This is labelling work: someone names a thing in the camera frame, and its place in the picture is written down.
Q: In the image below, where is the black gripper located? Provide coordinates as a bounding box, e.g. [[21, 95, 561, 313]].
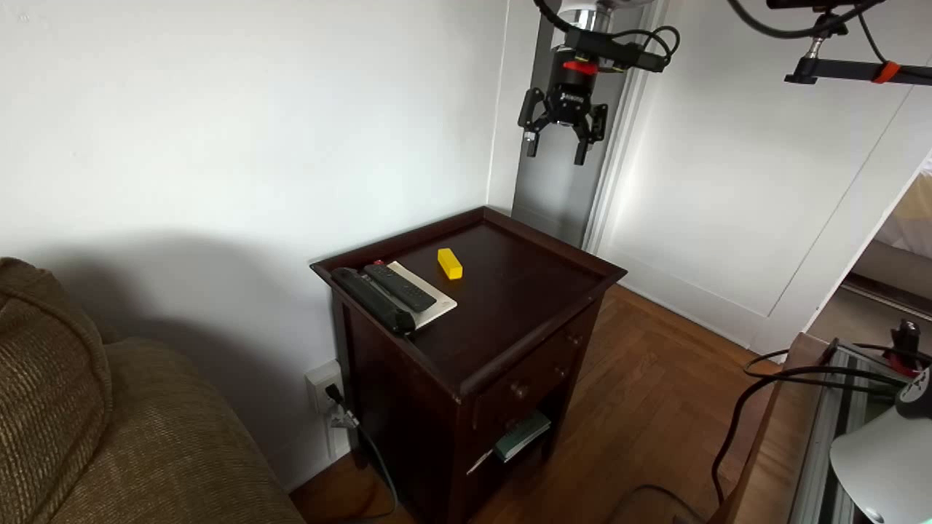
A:
[[518, 54, 612, 168]]

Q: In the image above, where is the yellow rectangular block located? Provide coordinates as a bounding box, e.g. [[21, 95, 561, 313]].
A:
[[435, 243, 465, 283]]

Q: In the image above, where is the white closet door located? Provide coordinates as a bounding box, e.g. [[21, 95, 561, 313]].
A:
[[580, 0, 932, 357]]

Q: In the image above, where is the white paper notepad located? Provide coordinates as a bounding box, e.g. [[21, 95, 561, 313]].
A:
[[374, 255, 459, 328]]

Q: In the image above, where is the dark wooden side table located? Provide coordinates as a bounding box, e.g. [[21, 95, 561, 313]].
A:
[[309, 204, 628, 524]]

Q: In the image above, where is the wide black remote control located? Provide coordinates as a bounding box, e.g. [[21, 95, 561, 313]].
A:
[[362, 259, 436, 313]]

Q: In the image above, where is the long slim black remote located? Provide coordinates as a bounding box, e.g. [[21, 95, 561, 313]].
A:
[[331, 264, 420, 340]]

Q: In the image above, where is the book in table shelf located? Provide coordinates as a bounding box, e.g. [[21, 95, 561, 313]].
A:
[[464, 411, 553, 478]]

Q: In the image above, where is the wooden board under stand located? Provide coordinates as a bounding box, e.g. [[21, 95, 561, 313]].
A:
[[723, 332, 826, 524]]

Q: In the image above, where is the black red clamp knob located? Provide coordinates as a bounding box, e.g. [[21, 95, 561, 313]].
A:
[[888, 316, 925, 369]]

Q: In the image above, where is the olive brown fabric sofa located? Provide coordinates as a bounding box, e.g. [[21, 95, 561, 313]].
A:
[[0, 255, 307, 524]]

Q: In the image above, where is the black camera cable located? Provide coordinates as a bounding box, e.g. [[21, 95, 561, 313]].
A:
[[725, 0, 892, 67]]

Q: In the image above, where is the black floor cable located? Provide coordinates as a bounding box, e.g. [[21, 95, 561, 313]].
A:
[[607, 347, 909, 524]]

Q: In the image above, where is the white wall outlet with plugs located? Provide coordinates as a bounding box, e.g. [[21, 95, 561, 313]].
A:
[[304, 357, 365, 437]]

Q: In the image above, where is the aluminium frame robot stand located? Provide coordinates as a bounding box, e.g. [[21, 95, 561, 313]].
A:
[[786, 338, 932, 524]]

